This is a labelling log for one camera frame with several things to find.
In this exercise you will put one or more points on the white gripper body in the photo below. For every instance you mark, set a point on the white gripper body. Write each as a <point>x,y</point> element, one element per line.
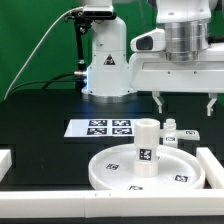
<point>153,72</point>

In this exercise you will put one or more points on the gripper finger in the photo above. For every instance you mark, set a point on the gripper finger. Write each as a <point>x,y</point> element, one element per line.
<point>158,100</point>
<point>212,100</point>

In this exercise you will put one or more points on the white cross table base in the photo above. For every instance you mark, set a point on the white cross table base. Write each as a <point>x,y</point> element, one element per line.
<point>170,135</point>

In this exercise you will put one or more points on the white round table top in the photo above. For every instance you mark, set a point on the white round table top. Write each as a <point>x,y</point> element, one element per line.
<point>114,169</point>

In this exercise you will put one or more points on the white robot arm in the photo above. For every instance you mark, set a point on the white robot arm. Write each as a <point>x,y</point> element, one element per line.
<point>178,55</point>

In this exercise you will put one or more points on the white marker sheet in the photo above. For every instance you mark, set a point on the white marker sheet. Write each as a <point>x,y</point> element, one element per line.
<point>100,128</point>

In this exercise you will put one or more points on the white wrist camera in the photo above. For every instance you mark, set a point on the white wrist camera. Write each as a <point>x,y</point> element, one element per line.
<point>151,41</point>

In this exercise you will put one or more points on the white frame right rail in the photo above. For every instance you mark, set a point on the white frame right rail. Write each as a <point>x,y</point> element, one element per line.
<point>214,171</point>

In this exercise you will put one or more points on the white frame rail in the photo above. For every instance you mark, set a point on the white frame rail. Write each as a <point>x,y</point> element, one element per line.
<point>93,204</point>
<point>5,162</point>
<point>214,171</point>

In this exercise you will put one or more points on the white frame front rail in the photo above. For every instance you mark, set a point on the white frame front rail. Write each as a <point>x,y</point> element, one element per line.
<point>93,204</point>

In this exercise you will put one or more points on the white frame left rail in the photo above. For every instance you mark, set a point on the white frame left rail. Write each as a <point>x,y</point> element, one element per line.
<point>5,162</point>

